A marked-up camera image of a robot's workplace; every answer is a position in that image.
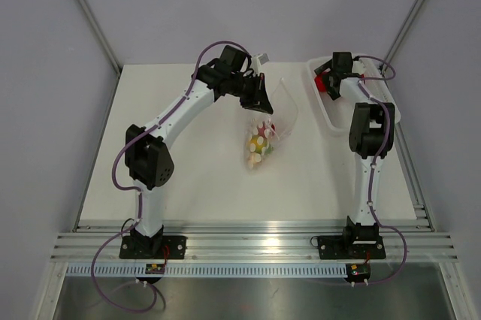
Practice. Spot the yellow green toy mango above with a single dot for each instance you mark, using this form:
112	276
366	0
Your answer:
257	144

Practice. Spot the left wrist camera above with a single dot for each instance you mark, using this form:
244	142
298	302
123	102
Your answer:
258	61

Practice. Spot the right controller board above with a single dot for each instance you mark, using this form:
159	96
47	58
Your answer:
358	272

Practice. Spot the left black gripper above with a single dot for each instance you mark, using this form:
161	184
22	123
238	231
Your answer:
258	100

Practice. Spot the right aluminium frame post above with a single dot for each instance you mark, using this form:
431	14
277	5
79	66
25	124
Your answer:
407	24

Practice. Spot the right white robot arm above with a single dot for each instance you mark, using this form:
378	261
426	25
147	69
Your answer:
371	137

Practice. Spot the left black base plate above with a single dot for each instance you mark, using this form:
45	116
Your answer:
168	246

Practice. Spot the red toy tomato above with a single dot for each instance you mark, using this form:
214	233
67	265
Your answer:
320	82

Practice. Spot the controller board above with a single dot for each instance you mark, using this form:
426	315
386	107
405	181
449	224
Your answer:
358	272
155	269

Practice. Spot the aluminium frame post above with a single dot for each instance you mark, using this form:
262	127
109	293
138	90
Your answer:
99	36
407	24

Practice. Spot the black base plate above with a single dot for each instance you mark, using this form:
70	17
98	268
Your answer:
335	248
168	246

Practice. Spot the aluminium mounting rail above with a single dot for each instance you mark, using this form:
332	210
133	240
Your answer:
254	242

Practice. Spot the left aluminium frame post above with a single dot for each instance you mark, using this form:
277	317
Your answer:
99	36

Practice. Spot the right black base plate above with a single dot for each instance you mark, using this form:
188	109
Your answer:
335	248

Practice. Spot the red toy apple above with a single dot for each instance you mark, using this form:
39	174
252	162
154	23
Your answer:
269	130

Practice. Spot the clear zip top bag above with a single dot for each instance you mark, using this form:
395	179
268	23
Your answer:
284	118

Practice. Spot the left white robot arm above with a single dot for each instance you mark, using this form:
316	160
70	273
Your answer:
147	149

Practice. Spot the white slotted cable duct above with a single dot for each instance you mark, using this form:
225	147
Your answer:
291	271

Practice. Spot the left controller board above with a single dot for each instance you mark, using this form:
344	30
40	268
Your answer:
155	269

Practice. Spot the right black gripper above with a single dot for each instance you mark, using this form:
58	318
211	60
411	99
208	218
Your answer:
323	67

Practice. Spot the white plastic food basket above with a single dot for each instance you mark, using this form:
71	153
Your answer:
338	113

